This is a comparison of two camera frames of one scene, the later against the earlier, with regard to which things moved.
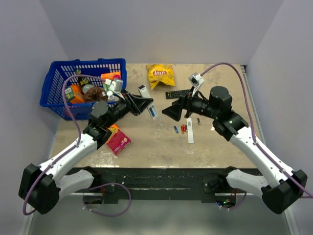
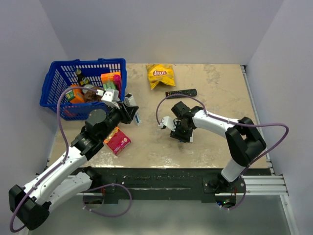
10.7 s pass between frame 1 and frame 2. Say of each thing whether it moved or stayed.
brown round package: stayed
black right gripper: moved
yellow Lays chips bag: stayed
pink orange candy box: stayed
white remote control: moved
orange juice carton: stayed
